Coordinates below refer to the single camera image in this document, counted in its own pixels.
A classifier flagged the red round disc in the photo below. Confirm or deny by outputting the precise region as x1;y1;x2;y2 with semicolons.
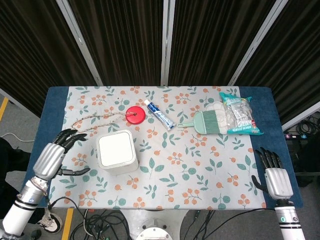
125;105;146;125

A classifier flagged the white floor cable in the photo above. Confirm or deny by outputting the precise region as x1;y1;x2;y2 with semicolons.
0;132;35;143

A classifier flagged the green clear snack bag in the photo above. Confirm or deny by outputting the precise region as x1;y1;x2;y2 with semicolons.
218;91;265;136

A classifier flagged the black floor cable bundle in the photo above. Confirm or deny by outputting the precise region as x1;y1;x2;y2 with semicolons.
47;196;278;240

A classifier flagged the white flower-shaped dish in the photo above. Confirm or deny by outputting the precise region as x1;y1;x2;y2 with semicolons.
206;101;230;131

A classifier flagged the floral leaf-print tablecloth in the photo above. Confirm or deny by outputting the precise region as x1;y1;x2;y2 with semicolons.
46;86;267;210

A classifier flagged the white plastic lidded bin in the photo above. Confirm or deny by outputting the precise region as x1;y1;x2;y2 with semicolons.
96;129;139;176

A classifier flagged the white black sneaker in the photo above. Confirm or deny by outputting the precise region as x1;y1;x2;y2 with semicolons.
37;208;63;235

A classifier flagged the black power strip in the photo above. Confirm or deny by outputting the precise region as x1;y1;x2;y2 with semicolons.
283;133;308;140

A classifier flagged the green hand brush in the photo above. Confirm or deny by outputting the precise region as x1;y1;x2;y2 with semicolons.
176;109;227;134

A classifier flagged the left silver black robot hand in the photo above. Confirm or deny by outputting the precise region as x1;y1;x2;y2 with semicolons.
32;128;91;181

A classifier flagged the blue white toothpaste tube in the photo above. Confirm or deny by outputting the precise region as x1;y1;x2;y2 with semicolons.
143;99;177;131

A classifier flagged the aluminium screen post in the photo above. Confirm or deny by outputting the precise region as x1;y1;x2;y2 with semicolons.
160;0;176;87
281;101;320;131
227;0;291;86
55;0;104;87

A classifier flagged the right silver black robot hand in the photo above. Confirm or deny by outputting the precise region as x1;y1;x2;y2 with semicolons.
251;146;294;201

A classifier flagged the black cable pile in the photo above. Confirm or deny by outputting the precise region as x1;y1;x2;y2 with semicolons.
296;113;320;136

